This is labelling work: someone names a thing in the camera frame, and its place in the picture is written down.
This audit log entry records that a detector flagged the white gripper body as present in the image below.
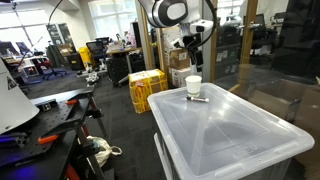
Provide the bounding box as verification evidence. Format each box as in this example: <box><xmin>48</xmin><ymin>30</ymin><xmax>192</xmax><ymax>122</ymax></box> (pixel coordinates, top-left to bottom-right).
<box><xmin>182</xmin><ymin>19</ymin><xmax>215</xmax><ymax>50</ymax></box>

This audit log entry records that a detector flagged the white paper cup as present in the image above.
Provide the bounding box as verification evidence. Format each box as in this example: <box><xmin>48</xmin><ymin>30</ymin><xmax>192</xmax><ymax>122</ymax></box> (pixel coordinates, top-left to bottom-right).
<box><xmin>184</xmin><ymin>75</ymin><xmax>203</xmax><ymax>98</ymax></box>

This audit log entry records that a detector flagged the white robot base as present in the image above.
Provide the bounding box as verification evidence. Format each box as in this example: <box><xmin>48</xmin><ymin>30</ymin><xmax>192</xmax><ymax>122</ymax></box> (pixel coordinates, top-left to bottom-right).
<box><xmin>0</xmin><ymin>58</ymin><xmax>40</xmax><ymax>135</ymax></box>

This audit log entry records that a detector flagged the brown cardboard box with label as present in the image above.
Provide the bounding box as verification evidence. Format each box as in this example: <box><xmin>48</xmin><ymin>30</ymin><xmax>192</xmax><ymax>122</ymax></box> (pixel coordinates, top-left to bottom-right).
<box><xmin>168</xmin><ymin>48</ymin><xmax>191</xmax><ymax>70</ymax></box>

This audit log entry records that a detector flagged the white cardboard box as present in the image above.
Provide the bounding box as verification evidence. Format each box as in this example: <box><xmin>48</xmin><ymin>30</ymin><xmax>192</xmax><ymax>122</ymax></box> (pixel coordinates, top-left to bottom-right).
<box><xmin>170</xmin><ymin>67</ymin><xmax>194</xmax><ymax>88</ymax></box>

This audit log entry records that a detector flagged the black marker pen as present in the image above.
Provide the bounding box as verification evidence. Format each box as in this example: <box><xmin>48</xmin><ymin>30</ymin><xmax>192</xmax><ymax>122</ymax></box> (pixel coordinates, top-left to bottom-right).
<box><xmin>185</xmin><ymin>96</ymin><xmax>210</xmax><ymax>103</ymax></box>

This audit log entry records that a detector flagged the yellow wrapped box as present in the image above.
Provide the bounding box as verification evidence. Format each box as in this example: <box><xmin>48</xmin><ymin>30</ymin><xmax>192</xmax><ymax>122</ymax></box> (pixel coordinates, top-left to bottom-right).
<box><xmin>128</xmin><ymin>68</ymin><xmax>169</xmax><ymax>115</ymax></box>

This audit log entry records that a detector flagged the wooden desk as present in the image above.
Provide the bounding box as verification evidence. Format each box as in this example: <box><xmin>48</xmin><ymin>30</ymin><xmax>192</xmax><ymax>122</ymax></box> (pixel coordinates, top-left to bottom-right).
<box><xmin>105</xmin><ymin>46</ymin><xmax>143</xmax><ymax>84</ymax></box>

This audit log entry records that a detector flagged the clear plastic storage bin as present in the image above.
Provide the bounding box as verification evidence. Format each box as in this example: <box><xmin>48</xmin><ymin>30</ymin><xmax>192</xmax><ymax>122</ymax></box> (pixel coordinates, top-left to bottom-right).
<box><xmin>147</xmin><ymin>82</ymin><xmax>315</xmax><ymax>180</ymax></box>
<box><xmin>153</xmin><ymin>133</ymin><xmax>294</xmax><ymax>180</ymax></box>

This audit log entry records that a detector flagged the black case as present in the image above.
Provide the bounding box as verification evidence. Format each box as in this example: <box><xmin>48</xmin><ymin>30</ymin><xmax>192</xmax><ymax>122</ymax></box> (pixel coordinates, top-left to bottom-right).
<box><xmin>106</xmin><ymin>56</ymin><xmax>130</xmax><ymax>88</ymax></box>

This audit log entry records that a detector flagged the black office chair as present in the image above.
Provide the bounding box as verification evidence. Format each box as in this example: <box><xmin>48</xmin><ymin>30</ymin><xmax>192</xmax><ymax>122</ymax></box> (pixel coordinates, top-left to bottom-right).
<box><xmin>85</xmin><ymin>40</ymin><xmax>108</xmax><ymax>73</ymax></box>

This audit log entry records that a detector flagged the yellow cabinet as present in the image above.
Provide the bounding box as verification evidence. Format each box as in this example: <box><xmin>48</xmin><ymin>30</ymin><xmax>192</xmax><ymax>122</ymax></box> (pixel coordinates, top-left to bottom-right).
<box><xmin>77</xmin><ymin>45</ymin><xmax>94</xmax><ymax>69</ymax></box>

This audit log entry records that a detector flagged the white plastic bag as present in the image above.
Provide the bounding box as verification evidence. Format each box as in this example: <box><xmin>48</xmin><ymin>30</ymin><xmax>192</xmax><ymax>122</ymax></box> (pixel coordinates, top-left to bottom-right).
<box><xmin>87</xmin><ymin>135</ymin><xmax>123</xmax><ymax>168</ymax></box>

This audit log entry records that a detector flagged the blue office chair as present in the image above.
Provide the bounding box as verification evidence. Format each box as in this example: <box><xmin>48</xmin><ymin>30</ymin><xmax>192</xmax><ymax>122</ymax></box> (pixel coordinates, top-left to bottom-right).
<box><xmin>41</xmin><ymin>58</ymin><xmax>68</xmax><ymax>81</ymax></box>

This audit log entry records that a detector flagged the black perforated table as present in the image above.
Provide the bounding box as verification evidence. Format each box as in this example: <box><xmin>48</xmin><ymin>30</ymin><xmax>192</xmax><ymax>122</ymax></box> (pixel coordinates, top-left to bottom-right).
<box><xmin>0</xmin><ymin>87</ymin><xmax>116</xmax><ymax>180</ymax></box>

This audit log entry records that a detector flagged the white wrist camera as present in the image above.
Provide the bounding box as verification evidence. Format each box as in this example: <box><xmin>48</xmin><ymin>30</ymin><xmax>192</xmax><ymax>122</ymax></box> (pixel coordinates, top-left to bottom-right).
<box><xmin>170</xmin><ymin>37</ymin><xmax>186</xmax><ymax>50</ymax></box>

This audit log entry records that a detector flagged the wooden post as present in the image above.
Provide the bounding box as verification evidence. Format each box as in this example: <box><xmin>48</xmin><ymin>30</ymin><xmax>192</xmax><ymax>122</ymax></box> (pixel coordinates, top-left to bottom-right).
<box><xmin>134</xmin><ymin>0</ymin><xmax>158</xmax><ymax>71</ymax></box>

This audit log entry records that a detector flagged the orange handled black clamp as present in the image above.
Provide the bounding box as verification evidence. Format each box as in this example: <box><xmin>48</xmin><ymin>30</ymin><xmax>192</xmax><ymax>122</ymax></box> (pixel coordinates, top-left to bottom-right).
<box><xmin>37</xmin><ymin>111</ymin><xmax>101</xmax><ymax>146</ymax></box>
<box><xmin>64</xmin><ymin>94</ymin><xmax>96</xmax><ymax>106</ymax></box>

